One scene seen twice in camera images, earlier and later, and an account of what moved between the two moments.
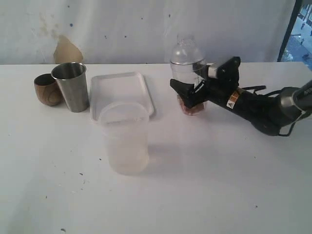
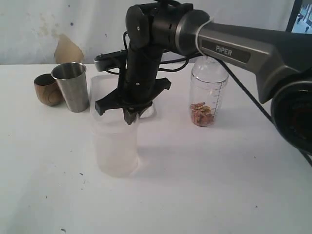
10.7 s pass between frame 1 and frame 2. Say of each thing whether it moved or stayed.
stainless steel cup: stayed
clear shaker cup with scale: moved
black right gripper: moved
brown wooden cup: stayed
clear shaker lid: moved
